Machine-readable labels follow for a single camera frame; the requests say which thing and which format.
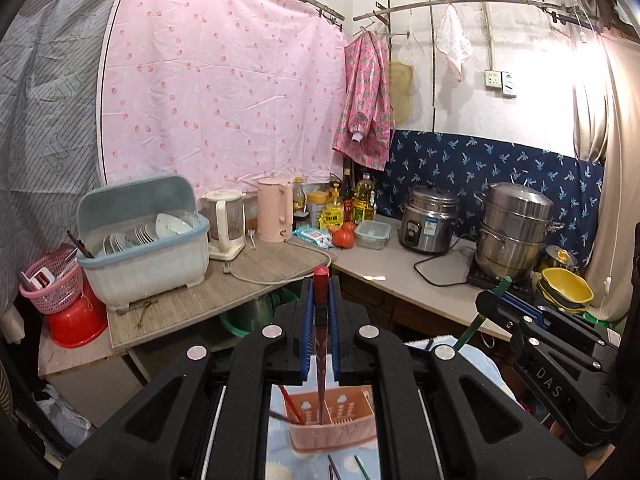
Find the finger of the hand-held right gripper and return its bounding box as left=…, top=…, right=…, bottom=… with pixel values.
left=504, top=291, right=622, bottom=359
left=475, top=291, right=604, bottom=375

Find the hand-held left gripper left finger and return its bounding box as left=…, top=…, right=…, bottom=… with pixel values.
left=60, top=276, right=318, bottom=480

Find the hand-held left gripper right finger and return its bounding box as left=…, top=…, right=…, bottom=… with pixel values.
left=326, top=276, right=586, bottom=480

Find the pink perforated utensil holder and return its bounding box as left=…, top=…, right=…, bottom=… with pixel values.
left=281, top=386, right=377, bottom=459

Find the black induction cooker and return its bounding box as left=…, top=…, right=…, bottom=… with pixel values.
left=467, top=265, right=536, bottom=293

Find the yellow bowl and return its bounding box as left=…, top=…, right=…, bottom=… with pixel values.
left=540, top=267, right=596, bottom=306

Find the blue printed tablecloth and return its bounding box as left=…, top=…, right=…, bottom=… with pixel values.
left=265, top=332, right=521, bottom=480

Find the green plastic basin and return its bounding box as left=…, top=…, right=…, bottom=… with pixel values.
left=220, top=290, right=301, bottom=338

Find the steel steamer pot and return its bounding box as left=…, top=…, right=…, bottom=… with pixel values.
left=475, top=182, right=563, bottom=281

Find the blue wet wipes pack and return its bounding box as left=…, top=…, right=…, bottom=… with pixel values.
left=292, top=226, right=335, bottom=251

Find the beige curved counter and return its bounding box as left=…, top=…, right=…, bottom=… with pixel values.
left=330, top=215, right=526, bottom=346

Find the red tomato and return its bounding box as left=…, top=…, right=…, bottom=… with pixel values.
left=332, top=222, right=357, bottom=249

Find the silver rice cooker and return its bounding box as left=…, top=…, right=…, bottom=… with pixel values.
left=398, top=185, right=460, bottom=256

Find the clear food container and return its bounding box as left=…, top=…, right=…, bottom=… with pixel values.
left=354, top=220, right=392, bottom=250

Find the yellow lidded tin can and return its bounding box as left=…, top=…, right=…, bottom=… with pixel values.
left=306, top=191, right=328, bottom=228

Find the pink electric kettle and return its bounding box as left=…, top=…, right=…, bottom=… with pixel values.
left=256, top=177, right=295, bottom=243

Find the wood-grain side table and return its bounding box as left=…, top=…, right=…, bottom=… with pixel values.
left=37, top=237, right=335, bottom=396

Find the white glass blender jug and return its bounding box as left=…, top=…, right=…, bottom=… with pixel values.
left=202, top=189, right=247, bottom=261

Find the cooking oil bottle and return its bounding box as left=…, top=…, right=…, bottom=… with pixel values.
left=352, top=174, right=376, bottom=225

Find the dark sauce bottle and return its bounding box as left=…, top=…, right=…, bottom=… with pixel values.
left=341, top=169, right=355, bottom=223

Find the navy leaf-print cloth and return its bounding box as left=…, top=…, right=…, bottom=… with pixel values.
left=375, top=130, right=606, bottom=281

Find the beige curtain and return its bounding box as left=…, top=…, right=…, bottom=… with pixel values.
left=570, top=25, right=640, bottom=321

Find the white dish drainer teal lid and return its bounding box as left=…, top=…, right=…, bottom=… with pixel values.
left=76, top=175, right=211, bottom=311

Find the stack of white plates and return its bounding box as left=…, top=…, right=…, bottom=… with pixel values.
left=102, top=212, right=193, bottom=256

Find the red plastic basin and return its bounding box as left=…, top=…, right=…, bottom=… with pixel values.
left=47, top=277, right=108, bottom=348

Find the pink floral garment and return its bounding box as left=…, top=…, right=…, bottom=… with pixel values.
left=332, top=30, right=396, bottom=171

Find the dark chopsticks bundle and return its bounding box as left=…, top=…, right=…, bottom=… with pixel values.
left=66, top=230, right=96, bottom=260

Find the grey plastic bag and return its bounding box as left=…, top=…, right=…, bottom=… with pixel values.
left=37, top=385, right=93, bottom=448

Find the small pink mesh basket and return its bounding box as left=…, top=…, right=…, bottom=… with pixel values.
left=19, top=247, right=83, bottom=316

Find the pink dotted curtain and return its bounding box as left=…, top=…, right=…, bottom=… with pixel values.
left=97, top=0, right=351, bottom=196

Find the white hanging rag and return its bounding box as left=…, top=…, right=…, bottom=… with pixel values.
left=435, top=5, right=473, bottom=81

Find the white mesh bag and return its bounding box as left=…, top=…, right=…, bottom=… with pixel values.
left=398, top=30, right=426, bottom=67

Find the white paper roll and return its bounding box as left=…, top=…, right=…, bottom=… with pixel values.
left=0, top=305, right=23, bottom=346

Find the grey striped curtain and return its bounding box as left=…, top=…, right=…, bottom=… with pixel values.
left=0, top=0, right=126, bottom=311

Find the white kettle cable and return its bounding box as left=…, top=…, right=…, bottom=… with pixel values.
left=222, top=230, right=333, bottom=286

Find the white switch cable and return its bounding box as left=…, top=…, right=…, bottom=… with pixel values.
left=597, top=275, right=615, bottom=321

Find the black power cord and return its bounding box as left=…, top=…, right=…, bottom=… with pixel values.
left=414, top=237, right=481, bottom=288

